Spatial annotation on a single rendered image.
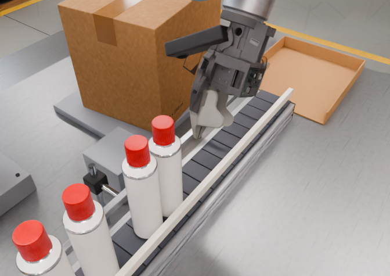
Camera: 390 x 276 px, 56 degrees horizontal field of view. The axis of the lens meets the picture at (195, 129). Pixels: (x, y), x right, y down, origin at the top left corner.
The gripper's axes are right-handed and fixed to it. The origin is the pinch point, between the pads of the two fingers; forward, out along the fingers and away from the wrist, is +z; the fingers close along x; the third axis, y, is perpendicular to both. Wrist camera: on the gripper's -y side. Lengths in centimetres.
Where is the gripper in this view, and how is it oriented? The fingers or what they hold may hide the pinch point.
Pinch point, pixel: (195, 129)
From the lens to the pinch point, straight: 63.2
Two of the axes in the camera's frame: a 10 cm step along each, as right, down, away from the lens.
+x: 5.1, -0.9, 8.5
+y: 8.1, 3.9, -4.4
